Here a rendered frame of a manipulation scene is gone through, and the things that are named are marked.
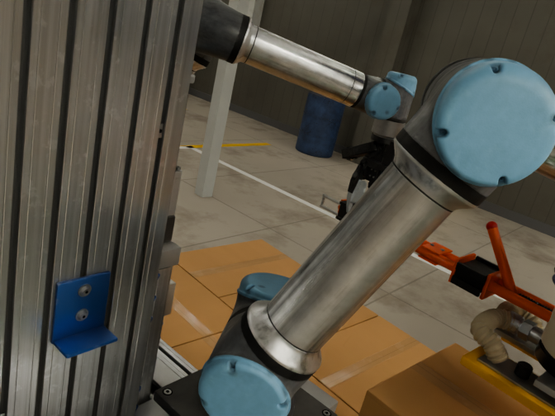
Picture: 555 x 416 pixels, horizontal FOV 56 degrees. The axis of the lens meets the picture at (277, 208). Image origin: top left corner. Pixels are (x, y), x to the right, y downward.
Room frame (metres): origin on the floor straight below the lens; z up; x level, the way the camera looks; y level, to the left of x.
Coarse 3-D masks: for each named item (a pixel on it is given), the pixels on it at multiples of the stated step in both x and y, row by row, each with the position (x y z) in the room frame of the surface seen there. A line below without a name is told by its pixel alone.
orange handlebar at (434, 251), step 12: (420, 252) 1.14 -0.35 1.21; (432, 252) 1.12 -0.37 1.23; (444, 252) 1.13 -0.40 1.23; (444, 264) 1.09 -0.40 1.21; (492, 288) 1.02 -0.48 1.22; (504, 288) 1.01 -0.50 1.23; (516, 288) 1.03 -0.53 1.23; (516, 300) 0.98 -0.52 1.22; (528, 300) 0.97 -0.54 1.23; (540, 300) 0.99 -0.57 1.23; (540, 312) 0.95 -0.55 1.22; (552, 312) 0.94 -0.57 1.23
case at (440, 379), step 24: (432, 360) 1.13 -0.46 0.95; (456, 360) 1.15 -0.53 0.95; (384, 384) 0.98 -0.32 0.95; (408, 384) 1.00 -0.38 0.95; (432, 384) 1.02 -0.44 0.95; (456, 384) 1.05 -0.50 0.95; (480, 384) 1.07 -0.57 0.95; (384, 408) 0.91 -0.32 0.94; (408, 408) 0.92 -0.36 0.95; (432, 408) 0.94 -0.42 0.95; (456, 408) 0.96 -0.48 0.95; (480, 408) 0.98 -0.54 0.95; (504, 408) 1.00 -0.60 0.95; (528, 408) 1.02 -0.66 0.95
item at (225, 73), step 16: (240, 0) 4.53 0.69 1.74; (224, 64) 4.53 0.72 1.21; (224, 80) 4.52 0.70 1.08; (224, 96) 4.54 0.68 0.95; (224, 112) 4.57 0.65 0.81; (208, 128) 4.57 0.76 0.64; (224, 128) 4.59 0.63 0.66; (208, 144) 4.54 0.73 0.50; (208, 160) 4.52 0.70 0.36; (208, 176) 4.54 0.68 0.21; (208, 192) 4.56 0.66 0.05
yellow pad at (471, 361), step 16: (480, 352) 0.94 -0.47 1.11; (480, 368) 0.88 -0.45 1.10; (496, 368) 0.88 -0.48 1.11; (512, 368) 0.90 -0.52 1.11; (528, 368) 0.87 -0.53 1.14; (496, 384) 0.86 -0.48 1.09; (512, 384) 0.85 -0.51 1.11; (528, 384) 0.86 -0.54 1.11; (528, 400) 0.82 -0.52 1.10; (544, 400) 0.81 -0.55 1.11
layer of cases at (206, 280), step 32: (192, 256) 2.20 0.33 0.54; (224, 256) 2.28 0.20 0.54; (256, 256) 2.36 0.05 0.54; (192, 288) 1.91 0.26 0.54; (224, 288) 1.97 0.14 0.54; (192, 320) 1.67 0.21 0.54; (224, 320) 1.72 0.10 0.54; (352, 320) 1.95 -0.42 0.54; (384, 320) 2.02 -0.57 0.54; (192, 352) 1.49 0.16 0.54; (352, 352) 1.71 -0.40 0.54; (384, 352) 1.77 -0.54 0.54; (416, 352) 1.82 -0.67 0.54; (320, 384) 1.48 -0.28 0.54; (352, 384) 1.52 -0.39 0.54
